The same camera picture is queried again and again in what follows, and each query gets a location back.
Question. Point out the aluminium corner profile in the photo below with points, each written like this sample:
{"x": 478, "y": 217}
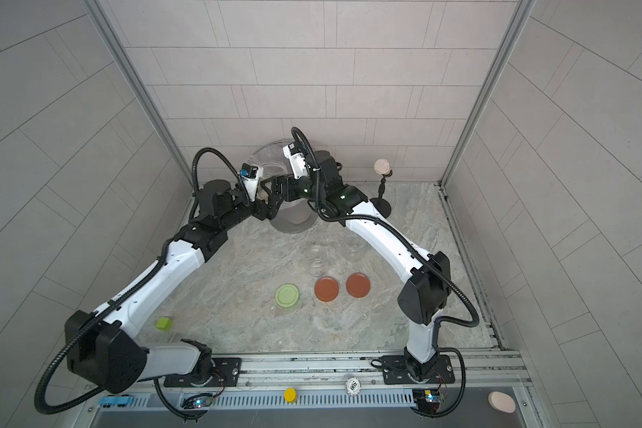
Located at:
{"x": 113, "y": 44}
{"x": 515, "y": 27}

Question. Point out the red jar lid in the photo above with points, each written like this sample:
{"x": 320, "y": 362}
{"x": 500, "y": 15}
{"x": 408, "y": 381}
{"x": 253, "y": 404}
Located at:
{"x": 358, "y": 285}
{"x": 326, "y": 289}

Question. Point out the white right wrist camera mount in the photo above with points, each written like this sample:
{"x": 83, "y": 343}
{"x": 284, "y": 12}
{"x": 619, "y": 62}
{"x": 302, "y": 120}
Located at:
{"x": 296, "y": 158}

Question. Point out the clear plastic bin liner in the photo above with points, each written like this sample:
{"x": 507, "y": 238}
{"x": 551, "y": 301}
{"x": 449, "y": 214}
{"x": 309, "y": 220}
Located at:
{"x": 270, "y": 159}

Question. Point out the pink round pad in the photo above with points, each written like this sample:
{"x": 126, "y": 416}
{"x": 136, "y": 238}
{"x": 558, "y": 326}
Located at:
{"x": 502, "y": 402}

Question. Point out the yellow round button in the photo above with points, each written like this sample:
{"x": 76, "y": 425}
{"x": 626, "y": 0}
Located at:
{"x": 290, "y": 395}

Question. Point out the green lidded rice jar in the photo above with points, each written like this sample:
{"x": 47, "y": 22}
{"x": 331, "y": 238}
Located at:
{"x": 269, "y": 191}

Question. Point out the left circuit board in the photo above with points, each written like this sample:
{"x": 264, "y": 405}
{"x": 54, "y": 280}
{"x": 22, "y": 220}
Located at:
{"x": 198, "y": 401}

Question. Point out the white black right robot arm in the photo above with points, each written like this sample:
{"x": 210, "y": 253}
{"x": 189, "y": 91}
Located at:
{"x": 425, "y": 276}

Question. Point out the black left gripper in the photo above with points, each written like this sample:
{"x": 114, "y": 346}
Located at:
{"x": 260, "y": 214}

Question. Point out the red lidded rice jar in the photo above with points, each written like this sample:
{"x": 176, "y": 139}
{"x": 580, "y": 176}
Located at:
{"x": 317, "y": 258}

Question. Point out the black microphone stand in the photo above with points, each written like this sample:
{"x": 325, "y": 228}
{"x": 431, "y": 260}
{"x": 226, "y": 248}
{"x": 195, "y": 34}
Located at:
{"x": 381, "y": 205}

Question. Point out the aluminium rail frame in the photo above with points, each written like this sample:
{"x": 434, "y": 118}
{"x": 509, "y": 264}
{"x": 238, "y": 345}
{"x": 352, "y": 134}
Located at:
{"x": 319, "y": 379}

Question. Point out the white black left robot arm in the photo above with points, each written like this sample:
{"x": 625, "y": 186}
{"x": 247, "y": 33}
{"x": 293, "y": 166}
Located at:
{"x": 100, "y": 345}

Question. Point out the aluminium corner profile left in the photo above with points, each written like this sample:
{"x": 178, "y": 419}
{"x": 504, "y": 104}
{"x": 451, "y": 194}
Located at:
{"x": 113, "y": 44}

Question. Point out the green jar lid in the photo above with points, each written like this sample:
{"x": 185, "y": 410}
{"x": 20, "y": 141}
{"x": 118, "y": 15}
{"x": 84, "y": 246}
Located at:
{"x": 287, "y": 296}

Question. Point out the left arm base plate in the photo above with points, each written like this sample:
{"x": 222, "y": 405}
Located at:
{"x": 225, "y": 373}

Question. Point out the metal mesh waste bin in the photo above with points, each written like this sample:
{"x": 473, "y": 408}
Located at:
{"x": 294, "y": 217}

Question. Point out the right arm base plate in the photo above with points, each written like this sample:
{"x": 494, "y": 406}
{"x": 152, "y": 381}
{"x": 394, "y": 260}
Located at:
{"x": 396, "y": 369}

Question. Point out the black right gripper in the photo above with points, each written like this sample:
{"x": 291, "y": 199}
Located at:
{"x": 285, "y": 181}

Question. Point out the right circuit board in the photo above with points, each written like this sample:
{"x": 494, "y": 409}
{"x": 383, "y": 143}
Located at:
{"x": 428, "y": 402}

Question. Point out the circuit board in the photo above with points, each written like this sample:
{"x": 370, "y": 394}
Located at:
{"x": 198, "y": 401}
{"x": 428, "y": 402}

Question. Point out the aluminium corner profile right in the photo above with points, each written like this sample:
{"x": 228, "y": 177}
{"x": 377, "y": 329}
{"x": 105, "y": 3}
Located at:
{"x": 515, "y": 27}

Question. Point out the small green cube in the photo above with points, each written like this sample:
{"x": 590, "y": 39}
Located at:
{"x": 164, "y": 324}

